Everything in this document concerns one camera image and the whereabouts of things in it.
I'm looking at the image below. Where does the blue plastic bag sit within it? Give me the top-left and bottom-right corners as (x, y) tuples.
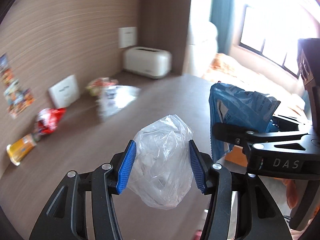
(208, 81), (281, 163)

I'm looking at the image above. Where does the clear plastic bag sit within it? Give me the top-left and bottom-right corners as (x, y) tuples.
(127, 114), (193, 210)

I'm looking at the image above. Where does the red white snack wrapper pile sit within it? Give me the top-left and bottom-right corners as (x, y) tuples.
(86, 77), (118, 96)

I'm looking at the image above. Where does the bed with orange cover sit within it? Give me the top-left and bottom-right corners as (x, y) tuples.
(199, 52), (312, 213)

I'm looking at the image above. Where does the yellow snack bag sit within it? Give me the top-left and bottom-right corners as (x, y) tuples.
(7, 133), (36, 166)

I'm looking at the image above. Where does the beige padded headboard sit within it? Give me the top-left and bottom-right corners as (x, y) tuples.
(185, 21), (217, 77)

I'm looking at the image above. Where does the white tissue box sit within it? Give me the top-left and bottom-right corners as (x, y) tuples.
(124, 47), (172, 79)

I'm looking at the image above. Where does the red snack bag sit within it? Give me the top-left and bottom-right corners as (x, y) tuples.
(34, 108), (66, 136)

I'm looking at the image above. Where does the dark framed window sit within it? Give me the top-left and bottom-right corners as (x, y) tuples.
(238, 3), (303, 79)

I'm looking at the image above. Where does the white clear wrapper on desk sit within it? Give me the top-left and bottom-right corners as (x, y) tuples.
(96, 85), (140, 121)

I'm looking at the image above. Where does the teal left curtain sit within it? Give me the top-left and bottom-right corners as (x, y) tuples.
(210, 0), (234, 55)

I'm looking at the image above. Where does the white wall socket near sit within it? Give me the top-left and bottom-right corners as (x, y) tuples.
(48, 75), (80, 108)

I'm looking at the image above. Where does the white wall socket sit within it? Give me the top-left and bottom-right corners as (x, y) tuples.
(48, 75), (80, 108)
(118, 27), (137, 48)

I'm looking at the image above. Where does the white wall socket far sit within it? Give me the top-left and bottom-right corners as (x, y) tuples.
(118, 27), (137, 48)

